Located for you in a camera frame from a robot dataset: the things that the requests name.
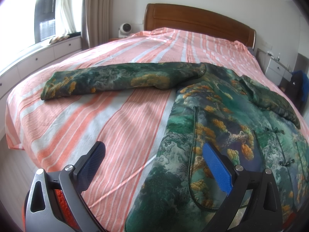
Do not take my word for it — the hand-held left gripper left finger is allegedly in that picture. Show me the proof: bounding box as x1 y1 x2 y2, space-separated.
24 141 107 232

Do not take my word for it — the white round fan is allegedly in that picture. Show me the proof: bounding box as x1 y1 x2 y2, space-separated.
119 23 132 38

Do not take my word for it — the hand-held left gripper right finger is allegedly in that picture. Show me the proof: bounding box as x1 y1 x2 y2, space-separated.
203 142 283 232

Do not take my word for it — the wooden bed headboard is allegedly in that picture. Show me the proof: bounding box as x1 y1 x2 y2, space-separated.
144 3 256 51

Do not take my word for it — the window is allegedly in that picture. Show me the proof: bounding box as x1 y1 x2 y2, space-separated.
35 0 58 43

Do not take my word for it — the blue hanging garment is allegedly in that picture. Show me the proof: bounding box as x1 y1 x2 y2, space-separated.
293 71 309 102

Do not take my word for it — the white dresser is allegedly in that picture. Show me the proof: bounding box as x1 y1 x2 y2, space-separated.
264 58 294 83

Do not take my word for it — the patterned window seat cushion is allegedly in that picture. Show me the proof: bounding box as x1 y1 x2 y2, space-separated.
49 36 70 44

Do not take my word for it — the brown curtain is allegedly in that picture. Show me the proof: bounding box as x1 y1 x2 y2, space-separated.
81 0 114 51

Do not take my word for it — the black hanging jacket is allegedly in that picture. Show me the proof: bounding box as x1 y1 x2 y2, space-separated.
286 74 306 112

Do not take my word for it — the white sheer curtain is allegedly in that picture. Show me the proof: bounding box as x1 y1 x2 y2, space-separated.
55 0 85 35

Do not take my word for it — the white window seat cabinet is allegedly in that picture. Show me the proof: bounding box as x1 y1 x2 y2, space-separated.
0 37 82 97

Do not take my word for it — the green landscape print padded jacket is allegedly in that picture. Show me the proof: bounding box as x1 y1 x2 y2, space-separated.
41 62 301 232

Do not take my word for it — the pink striped bed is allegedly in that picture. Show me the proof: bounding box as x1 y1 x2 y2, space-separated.
5 27 289 225

